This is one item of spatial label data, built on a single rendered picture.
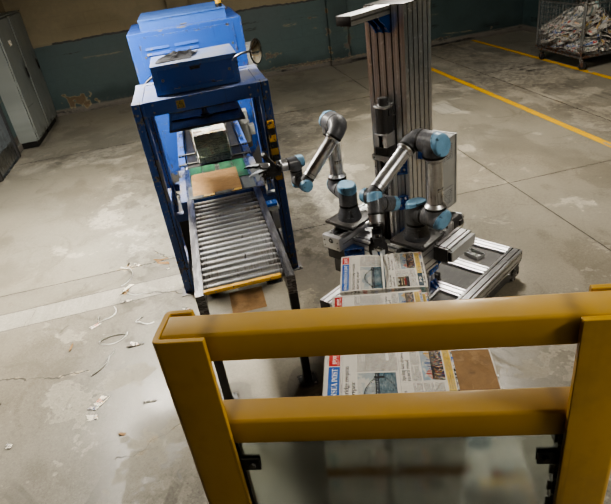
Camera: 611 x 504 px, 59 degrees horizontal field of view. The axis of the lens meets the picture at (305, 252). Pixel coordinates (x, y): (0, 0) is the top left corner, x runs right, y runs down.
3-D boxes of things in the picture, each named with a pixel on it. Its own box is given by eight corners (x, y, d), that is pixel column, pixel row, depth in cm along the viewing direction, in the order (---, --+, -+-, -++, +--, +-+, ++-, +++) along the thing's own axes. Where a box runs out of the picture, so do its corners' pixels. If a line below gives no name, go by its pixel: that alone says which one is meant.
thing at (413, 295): (421, 291, 224) (421, 289, 223) (430, 336, 199) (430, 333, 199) (332, 297, 228) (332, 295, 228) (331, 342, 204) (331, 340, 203)
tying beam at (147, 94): (270, 94, 382) (267, 80, 377) (135, 120, 370) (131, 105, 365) (256, 76, 440) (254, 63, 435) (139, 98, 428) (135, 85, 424)
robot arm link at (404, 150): (407, 120, 282) (353, 193, 274) (423, 123, 274) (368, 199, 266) (415, 135, 290) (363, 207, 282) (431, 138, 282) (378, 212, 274)
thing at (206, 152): (232, 158, 473) (226, 129, 460) (198, 165, 469) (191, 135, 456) (228, 145, 505) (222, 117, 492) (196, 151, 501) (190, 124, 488)
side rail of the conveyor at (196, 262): (209, 313, 296) (204, 295, 290) (199, 315, 296) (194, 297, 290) (197, 213, 411) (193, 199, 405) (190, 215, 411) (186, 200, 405)
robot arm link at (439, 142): (431, 219, 305) (428, 125, 277) (453, 226, 294) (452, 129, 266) (417, 227, 299) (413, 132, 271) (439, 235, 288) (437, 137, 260)
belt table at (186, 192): (267, 196, 417) (265, 184, 412) (183, 214, 409) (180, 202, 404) (255, 166, 477) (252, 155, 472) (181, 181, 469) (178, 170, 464)
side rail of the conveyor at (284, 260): (298, 292, 303) (295, 274, 297) (289, 294, 302) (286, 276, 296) (262, 199, 418) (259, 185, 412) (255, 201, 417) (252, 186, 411)
